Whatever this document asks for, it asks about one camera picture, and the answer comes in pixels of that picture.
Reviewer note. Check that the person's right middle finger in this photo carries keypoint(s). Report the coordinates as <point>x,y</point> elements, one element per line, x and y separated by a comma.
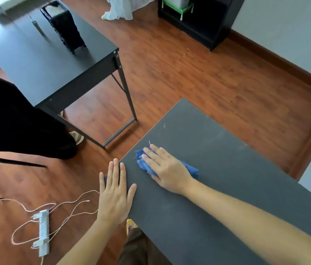
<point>149,160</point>

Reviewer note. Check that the black metal-legged desk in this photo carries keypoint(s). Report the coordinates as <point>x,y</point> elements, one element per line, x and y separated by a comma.
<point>42,60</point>

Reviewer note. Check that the person's left forearm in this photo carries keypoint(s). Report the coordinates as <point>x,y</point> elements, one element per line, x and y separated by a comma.
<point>89,242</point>

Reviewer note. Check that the person's right forearm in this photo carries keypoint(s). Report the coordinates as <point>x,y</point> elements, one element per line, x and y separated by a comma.
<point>255,226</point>

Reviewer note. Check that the person's left little finger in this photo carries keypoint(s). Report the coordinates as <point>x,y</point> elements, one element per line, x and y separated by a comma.
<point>102,182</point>

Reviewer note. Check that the white bin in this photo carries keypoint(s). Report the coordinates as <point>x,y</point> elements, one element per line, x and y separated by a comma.
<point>178,1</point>

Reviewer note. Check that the yellow shoe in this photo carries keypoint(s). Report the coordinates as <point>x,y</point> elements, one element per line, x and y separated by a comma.
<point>130,225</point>

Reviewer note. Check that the blue cleaning cloth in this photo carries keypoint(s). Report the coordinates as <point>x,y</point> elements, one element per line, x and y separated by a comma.
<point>145,166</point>

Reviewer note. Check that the person's left middle finger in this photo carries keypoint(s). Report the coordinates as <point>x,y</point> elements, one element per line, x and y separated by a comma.
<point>116,172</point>

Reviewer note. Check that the white power strip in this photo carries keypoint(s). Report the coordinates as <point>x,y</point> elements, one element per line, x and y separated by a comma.
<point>44,231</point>

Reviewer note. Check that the white curtain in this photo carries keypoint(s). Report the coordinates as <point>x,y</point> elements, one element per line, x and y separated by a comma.
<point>122,6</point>

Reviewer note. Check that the brown trousers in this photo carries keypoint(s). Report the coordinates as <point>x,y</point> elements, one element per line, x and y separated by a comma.
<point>139,251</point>

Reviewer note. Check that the person's left hand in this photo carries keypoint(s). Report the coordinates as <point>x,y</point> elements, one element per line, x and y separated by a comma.
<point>115,198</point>

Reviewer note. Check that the person's right little finger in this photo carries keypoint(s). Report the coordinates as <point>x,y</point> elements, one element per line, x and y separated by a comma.
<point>159,151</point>

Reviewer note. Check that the black wheeled suitcase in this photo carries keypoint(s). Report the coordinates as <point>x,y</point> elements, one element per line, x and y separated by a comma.
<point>65,27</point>

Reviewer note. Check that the green plastic stool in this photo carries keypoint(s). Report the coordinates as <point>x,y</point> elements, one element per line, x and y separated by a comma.
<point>184,8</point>

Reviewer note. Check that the black shelf cabinet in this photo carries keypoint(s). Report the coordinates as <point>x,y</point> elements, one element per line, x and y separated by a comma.
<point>208,22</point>

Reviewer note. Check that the person's left thumb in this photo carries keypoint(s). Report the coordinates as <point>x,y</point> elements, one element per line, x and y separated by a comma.
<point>132,191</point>

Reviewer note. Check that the person's right hand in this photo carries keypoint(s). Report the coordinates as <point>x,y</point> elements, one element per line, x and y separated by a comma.
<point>169,173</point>

